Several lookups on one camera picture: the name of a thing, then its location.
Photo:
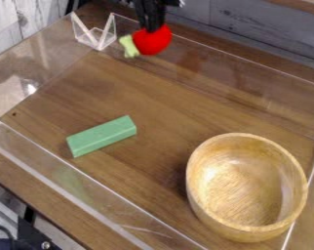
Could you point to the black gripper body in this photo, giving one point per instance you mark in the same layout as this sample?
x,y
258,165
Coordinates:
x,y
170,2

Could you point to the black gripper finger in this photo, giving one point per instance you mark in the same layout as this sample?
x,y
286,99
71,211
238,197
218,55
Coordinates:
x,y
157,14
141,13

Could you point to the red plush strawberry toy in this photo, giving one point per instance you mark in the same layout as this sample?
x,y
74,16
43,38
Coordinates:
x,y
145,43

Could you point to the green rectangular block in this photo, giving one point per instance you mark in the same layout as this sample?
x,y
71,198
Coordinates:
x,y
99,136

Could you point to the wooden bowl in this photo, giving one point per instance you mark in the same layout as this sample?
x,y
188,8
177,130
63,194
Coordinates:
x,y
245,187

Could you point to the black clamp under table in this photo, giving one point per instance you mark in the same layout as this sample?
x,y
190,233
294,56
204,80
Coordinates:
x,y
19,236

